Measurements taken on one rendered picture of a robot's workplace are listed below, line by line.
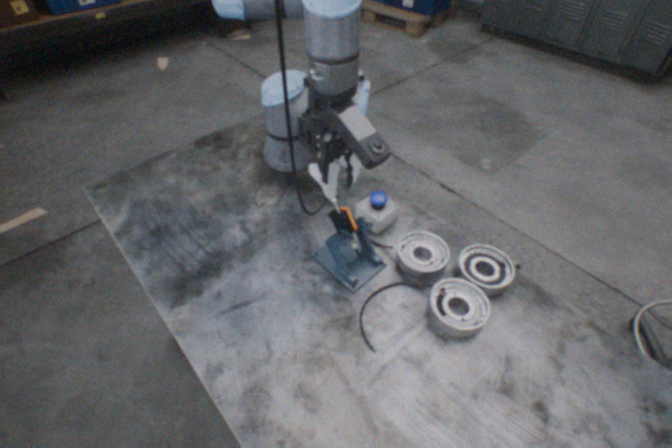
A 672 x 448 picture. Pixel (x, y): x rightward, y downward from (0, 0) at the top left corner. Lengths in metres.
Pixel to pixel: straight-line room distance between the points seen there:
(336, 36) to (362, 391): 0.54
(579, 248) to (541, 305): 1.37
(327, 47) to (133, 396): 1.44
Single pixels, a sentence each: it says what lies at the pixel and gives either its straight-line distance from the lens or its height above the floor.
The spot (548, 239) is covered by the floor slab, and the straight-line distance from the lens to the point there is 2.19.
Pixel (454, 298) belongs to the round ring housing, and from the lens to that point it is 0.79.
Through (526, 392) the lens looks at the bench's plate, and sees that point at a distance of 0.77.
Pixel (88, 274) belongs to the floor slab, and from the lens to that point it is 2.12.
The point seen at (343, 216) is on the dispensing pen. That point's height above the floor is 0.93.
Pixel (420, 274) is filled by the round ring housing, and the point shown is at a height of 0.83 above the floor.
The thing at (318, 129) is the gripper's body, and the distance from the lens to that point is 0.62.
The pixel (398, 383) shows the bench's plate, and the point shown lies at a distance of 0.72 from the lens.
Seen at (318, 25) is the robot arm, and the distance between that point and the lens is 0.54.
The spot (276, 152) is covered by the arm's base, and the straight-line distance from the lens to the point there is 1.04.
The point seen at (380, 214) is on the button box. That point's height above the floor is 0.85.
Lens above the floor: 1.46
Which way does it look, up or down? 43 degrees down
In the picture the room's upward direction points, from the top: straight up
